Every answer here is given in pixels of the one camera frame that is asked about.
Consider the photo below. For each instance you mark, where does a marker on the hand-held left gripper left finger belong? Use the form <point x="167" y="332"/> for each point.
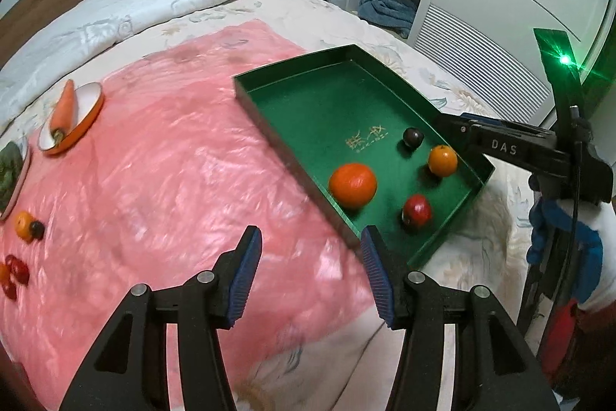
<point x="245" y="276"/>

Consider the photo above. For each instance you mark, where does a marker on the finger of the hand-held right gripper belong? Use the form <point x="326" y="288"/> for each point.
<point x="481" y="118"/>
<point x="500" y="148"/>

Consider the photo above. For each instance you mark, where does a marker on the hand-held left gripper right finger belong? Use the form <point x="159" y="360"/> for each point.
<point x="378" y="276"/>

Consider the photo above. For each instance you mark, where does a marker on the orange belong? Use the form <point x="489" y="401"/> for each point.
<point x="21" y="223"/>
<point x="442" y="159"/>
<point x="4" y="272"/>
<point x="353" y="184"/>

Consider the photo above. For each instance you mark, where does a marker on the dark purple plum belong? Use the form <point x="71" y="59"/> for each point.
<point x="37" y="228"/>
<point x="412" y="137"/>

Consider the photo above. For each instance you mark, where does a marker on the small red apple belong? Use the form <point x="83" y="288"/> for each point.
<point x="13" y="262"/>
<point x="9" y="291"/>
<point x="22" y="276"/>
<point x="416" y="209"/>

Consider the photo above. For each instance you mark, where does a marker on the green tray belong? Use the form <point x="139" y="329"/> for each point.
<point x="327" y="117"/>

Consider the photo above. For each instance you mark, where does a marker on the person's right hand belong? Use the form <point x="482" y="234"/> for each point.
<point x="599" y="242"/>

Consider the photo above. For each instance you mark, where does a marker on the pink plastic sheet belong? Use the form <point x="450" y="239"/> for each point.
<point x="168" y="175"/>

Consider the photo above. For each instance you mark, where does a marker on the blue towel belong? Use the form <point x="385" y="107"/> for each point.
<point x="387" y="9"/>

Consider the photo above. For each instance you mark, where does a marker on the red garment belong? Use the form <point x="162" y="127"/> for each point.
<point x="572" y="334"/>

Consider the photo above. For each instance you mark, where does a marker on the orange plate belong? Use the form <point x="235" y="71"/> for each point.
<point x="89" y="103"/>

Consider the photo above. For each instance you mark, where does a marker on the carrot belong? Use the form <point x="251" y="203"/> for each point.
<point x="62" y="112"/>

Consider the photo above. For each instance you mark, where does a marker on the white oval plate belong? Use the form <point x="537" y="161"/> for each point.
<point x="21" y="170"/>

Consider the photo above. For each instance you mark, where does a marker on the green leafy vegetable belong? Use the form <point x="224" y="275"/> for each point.
<point x="7" y="170"/>

